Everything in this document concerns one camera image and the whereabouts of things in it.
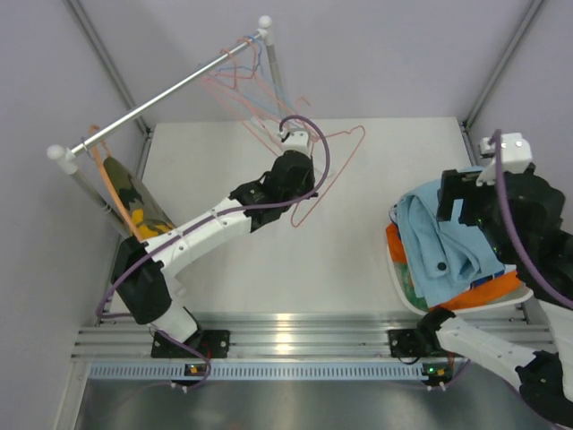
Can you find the silver clothes rack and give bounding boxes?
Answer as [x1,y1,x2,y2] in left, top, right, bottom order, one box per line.
[45,14,335,297]

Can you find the green white patterned trousers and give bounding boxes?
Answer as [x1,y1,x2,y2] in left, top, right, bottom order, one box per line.
[393,262,428,314]

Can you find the white perforated plastic basket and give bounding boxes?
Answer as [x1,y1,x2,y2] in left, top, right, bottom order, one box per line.
[385,232,535,314]

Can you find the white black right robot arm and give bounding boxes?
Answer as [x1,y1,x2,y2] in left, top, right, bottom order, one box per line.
[416,166,572,428]

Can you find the pink hanger with orange trousers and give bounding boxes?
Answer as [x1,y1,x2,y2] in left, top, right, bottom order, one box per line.
[199,38,305,149]

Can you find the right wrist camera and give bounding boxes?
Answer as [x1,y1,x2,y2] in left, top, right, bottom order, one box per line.
[476,133,533,186]

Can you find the perforated cable duct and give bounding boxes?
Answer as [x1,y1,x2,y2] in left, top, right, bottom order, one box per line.
[89,362,453,381]

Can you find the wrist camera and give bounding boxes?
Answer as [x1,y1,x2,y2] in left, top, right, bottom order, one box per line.
[278,129,311,157]
[476,133,533,186]

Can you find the light blue trousers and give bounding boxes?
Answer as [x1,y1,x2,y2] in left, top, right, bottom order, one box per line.
[396,178,516,306]

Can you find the blue white patterned trousers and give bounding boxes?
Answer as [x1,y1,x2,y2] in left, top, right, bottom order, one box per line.
[387,203,516,290]

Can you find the blue wire hanger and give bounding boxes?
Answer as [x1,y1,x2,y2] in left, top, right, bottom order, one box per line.
[209,33,297,119]

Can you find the aluminium rail frame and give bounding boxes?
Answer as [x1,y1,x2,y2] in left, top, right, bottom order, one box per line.
[71,313,556,359]

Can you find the orange trousers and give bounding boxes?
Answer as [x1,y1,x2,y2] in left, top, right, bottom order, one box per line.
[386,223,532,315]

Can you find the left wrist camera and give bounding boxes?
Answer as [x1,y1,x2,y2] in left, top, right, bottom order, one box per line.
[278,129,311,157]

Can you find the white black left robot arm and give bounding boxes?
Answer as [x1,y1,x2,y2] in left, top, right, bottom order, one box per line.
[112,150,315,356]

